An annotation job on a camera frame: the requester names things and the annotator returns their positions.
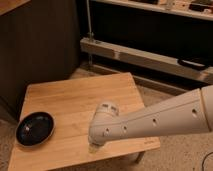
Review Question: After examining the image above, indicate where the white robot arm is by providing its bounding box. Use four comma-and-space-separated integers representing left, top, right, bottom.
88, 85, 213, 152

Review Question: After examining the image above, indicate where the black ceramic bowl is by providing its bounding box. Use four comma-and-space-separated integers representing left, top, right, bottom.
16, 112, 55, 147

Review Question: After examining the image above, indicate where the wooden table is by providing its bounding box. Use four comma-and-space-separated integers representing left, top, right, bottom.
8, 73, 160, 171

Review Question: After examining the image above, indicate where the metal vertical pole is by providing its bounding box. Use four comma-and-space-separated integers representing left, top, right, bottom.
86, 0, 94, 42

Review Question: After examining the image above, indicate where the black object on beam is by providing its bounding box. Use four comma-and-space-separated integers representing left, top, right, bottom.
177, 58, 211, 71

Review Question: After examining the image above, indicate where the upper wooden shelf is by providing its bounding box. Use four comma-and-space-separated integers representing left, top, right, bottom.
93, 0, 213, 21

